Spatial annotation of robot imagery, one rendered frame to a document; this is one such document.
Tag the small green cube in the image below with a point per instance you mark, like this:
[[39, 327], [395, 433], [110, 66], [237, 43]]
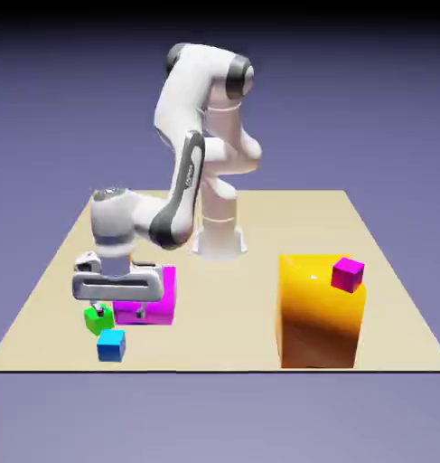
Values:
[[96, 323]]

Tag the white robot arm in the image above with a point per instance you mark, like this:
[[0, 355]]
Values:
[[183, 108]]

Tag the small magenta cube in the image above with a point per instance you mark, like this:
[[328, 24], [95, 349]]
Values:
[[346, 275]]

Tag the large magenta box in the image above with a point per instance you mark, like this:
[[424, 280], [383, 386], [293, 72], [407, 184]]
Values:
[[158, 311]]

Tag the small blue cube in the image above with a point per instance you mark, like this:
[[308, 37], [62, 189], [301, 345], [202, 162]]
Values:
[[111, 346]]

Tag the large orange box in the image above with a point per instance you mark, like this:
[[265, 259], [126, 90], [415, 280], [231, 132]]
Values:
[[313, 318]]

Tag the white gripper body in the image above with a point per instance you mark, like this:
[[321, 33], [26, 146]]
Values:
[[114, 293]]

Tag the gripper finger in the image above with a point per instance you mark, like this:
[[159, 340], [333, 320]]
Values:
[[141, 310], [97, 308]]

